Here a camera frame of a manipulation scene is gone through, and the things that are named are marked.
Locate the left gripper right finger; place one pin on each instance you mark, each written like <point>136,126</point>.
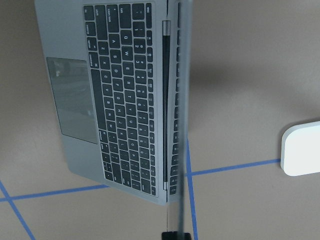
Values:
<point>187,236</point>

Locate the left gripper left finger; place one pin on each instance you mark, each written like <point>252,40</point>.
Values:
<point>169,235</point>

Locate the grey laptop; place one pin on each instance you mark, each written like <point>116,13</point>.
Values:
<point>119,75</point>

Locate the white desk lamp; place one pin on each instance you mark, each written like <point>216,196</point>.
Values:
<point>300,149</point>

